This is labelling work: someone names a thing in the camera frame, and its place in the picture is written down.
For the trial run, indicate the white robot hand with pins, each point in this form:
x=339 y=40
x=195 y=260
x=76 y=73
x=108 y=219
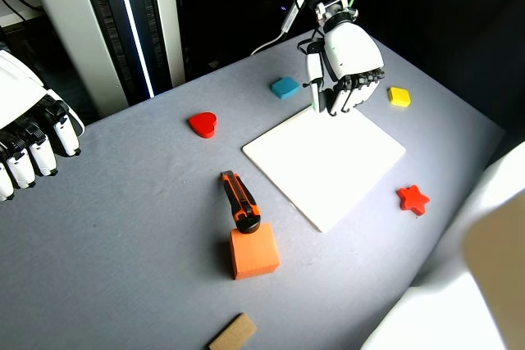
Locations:
x=24 y=96
x=350 y=53

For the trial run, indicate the orange black utility knife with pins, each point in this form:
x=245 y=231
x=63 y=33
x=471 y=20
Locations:
x=240 y=198

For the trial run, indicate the yellow square block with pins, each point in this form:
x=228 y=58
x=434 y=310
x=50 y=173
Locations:
x=399 y=96

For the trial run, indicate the blue square block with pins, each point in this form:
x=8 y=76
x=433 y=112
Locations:
x=285 y=87

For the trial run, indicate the white cabinet with black panel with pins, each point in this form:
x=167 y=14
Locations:
x=69 y=18

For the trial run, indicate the white square board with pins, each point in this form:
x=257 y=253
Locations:
x=324 y=161

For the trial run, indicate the red star block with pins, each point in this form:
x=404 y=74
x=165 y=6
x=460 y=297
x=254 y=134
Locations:
x=412 y=199

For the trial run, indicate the red heart block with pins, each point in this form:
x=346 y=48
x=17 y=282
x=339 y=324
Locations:
x=203 y=124

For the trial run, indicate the orange cube block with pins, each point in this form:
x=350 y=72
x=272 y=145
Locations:
x=254 y=255

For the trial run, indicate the white rounded robot casing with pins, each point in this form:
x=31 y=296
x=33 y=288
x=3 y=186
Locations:
x=451 y=305

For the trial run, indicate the tan wooden rectangular block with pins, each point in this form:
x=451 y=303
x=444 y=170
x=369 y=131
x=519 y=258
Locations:
x=234 y=333

